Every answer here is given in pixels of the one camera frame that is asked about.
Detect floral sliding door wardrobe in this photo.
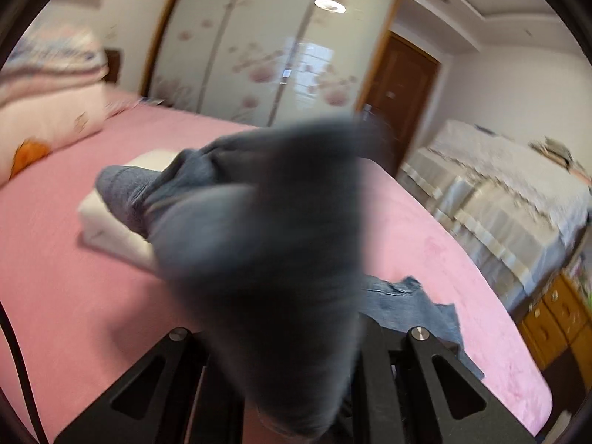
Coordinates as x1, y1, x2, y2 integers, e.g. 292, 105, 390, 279
139, 0, 403, 129

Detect lace cloth covered furniture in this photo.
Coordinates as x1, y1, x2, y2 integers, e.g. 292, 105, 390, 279
400, 119, 592, 313

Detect blue denim jeans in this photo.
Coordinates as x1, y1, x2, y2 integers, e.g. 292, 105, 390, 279
96, 115, 485, 439

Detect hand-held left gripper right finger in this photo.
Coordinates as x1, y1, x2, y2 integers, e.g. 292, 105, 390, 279
356, 318, 537, 444

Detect brown wooden door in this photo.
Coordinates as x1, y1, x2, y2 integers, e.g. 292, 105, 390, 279
355, 31, 440, 177

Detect yellow wooden cabinet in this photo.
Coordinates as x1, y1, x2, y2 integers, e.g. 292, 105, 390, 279
518, 272, 592, 373

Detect black cable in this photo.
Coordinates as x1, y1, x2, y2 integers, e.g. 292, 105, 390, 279
0, 302, 51, 444

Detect striped folded quilt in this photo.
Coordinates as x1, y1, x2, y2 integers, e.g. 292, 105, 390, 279
0, 25, 111, 114

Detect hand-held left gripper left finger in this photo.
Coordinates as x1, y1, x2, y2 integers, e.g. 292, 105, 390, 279
53, 327, 246, 444

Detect white folded garment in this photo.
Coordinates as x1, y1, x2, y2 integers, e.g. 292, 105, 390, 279
76, 148, 181, 273

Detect pink blanket bed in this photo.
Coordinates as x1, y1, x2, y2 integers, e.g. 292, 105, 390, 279
0, 90, 553, 444

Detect dark wooden headboard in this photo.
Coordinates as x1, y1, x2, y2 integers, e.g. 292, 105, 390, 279
104, 48, 124, 88

